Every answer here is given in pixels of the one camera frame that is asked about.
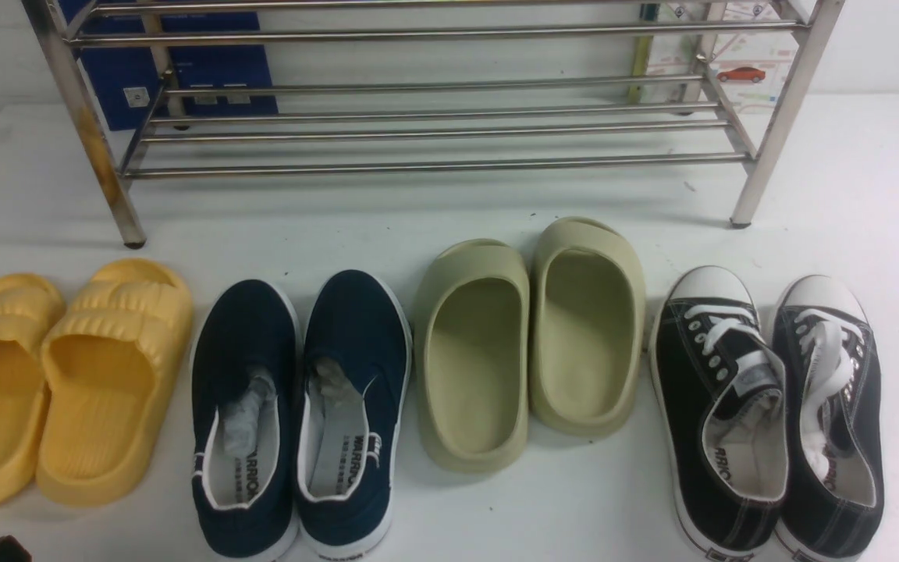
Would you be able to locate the stainless steel shoe rack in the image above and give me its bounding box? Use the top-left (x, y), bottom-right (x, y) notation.
top-left (23, 1), bottom-right (844, 250)

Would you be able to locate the right black canvas sneaker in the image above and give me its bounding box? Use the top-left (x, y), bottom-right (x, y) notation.
top-left (771, 275), bottom-right (885, 561)

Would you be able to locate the blue box behind rack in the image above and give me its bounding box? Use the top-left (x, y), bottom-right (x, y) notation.
top-left (80, 12), bottom-right (278, 130)

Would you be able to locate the white poster with red car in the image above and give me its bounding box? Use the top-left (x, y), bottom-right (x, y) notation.
top-left (632, 1), bottom-right (797, 113)

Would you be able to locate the right beige slipper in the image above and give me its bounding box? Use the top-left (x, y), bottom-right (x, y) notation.
top-left (529, 216), bottom-right (647, 439)

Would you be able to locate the beige slipper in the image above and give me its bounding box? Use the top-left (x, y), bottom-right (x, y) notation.
top-left (411, 238), bottom-right (531, 474)
top-left (529, 216), bottom-right (647, 439)

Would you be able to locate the left beige slipper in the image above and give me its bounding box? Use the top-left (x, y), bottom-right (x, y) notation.
top-left (411, 238), bottom-right (531, 474)

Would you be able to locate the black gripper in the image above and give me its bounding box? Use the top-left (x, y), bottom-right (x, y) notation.
top-left (0, 535), bottom-right (33, 562)

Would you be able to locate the black canvas sneaker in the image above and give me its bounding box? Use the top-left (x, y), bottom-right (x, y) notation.
top-left (771, 275), bottom-right (885, 561)
top-left (648, 265), bottom-right (789, 561)

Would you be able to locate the right yellow slipper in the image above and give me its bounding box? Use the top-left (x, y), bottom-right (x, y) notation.
top-left (36, 258), bottom-right (195, 507)

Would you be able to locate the left black canvas sneaker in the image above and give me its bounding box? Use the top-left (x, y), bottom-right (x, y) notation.
top-left (648, 265), bottom-right (789, 561)

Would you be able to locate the navy canvas shoe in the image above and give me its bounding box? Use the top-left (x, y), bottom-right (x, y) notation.
top-left (190, 279), bottom-right (300, 561)
top-left (295, 269), bottom-right (413, 561)

